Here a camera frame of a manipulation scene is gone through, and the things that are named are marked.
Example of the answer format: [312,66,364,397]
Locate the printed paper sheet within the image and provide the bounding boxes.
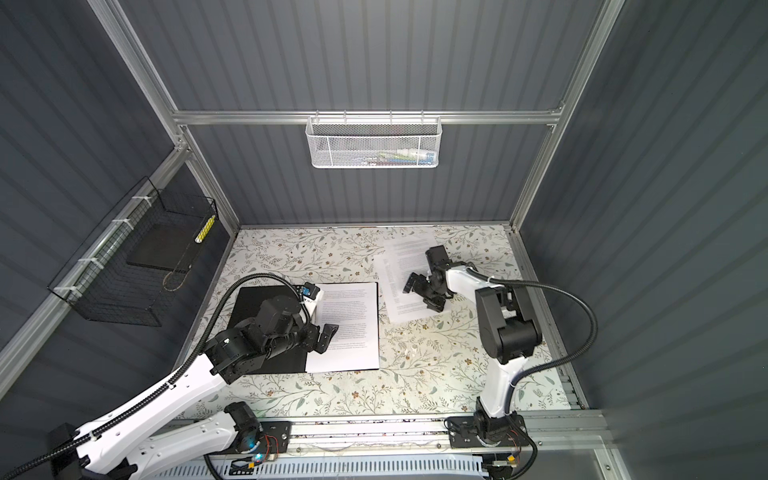
[305,282,380,373]
[373,233,448,326]

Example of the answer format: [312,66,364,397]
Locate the black file folder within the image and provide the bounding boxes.
[228,285,319,375]

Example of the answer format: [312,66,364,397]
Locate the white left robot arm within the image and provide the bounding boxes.
[49,295,339,479]

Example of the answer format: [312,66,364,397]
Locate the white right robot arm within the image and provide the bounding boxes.
[403,264,543,419]

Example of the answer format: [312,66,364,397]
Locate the pens in white basket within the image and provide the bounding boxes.
[350,148,438,167]

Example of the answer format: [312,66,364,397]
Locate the yellow marker pen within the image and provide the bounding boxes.
[194,214,217,244]

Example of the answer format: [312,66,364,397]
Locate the black pad in basket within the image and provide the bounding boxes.
[126,224,202,273]

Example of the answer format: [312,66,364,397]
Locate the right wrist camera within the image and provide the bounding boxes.
[425,245,452,272]

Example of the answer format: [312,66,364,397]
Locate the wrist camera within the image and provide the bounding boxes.
[298,282,324,305]
[425,245,452,272]

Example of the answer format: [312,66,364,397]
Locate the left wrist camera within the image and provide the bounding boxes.
[298,282,324,305]

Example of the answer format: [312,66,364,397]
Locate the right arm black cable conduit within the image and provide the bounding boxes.
[455,260,599,415]

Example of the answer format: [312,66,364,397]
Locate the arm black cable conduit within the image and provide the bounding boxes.
[455,260,599,415]
[0,272,313,480]

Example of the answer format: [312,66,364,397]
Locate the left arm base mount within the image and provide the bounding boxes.
[234,421,293,457]

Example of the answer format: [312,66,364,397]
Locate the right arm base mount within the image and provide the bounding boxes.
[443,412,530,449]

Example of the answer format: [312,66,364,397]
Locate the white wire mesh basket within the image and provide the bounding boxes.
[305,118,443,169]

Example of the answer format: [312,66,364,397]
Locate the white slotted cable duct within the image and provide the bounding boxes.
[154,454,490,479]

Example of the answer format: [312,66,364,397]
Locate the black wire mesh basket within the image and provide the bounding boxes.
[48,182,218,327]

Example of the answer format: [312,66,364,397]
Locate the aluminium front rail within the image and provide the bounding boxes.
[119,409,613,463]

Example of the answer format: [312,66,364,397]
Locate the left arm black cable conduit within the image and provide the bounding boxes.
[0,272,313,480]

